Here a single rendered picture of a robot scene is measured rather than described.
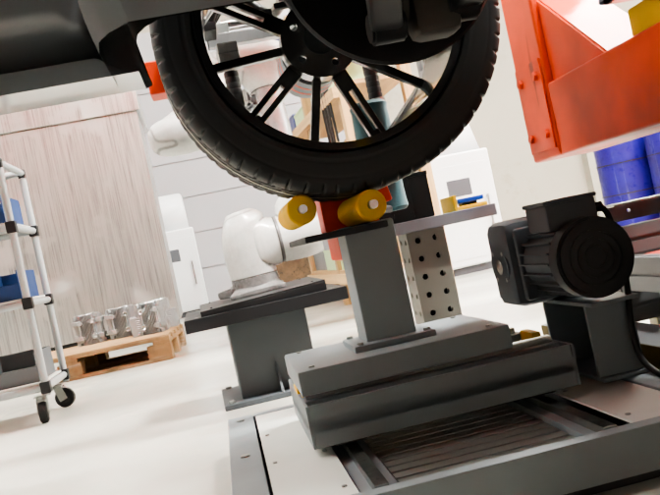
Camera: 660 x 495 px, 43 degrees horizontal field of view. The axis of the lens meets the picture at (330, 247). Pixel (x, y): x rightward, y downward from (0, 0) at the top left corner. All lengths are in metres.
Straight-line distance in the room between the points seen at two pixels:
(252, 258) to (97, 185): 3.75
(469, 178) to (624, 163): 2.29
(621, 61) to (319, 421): 0.84
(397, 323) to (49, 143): 5.02
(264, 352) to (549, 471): 1.50
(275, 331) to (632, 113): 1.43
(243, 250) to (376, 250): 1.12
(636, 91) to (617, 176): 6.59
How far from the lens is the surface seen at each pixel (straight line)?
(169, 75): 1.55
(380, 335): 1.61
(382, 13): 1.11
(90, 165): 6.35
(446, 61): 1.63
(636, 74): 1.57
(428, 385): 1.50
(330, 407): 1.48
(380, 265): 1.60
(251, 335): 2.63
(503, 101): 11.44
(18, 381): 3.37
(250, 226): 2.67
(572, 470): 1.30
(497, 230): 1.73
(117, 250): 6.28
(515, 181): 11.34
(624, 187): 8.14
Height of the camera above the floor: 0.44
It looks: level
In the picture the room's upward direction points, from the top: 12 degrees counter-clockwise
